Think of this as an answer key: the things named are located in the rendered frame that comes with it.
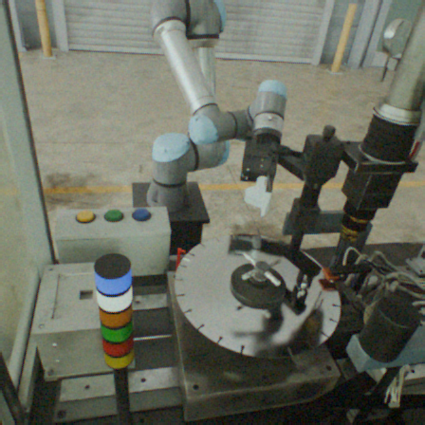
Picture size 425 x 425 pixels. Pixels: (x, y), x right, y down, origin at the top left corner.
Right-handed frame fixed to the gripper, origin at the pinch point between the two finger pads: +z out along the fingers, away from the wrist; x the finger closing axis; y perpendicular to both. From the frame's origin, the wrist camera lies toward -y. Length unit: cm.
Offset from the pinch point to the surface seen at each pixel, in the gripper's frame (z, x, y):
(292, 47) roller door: -470, -415, -42
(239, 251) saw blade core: 10.4, 0.4, 4.8
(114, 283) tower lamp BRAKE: 26.7, 36.2, 19.7
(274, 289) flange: 18.9, 7.3, -2.9
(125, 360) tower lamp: 35.7, 22.2, 19.4
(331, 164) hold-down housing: 0.6, 26.1, -7.7
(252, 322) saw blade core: 26.0, 11.0, 0.8
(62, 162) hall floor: -89, -179, 148
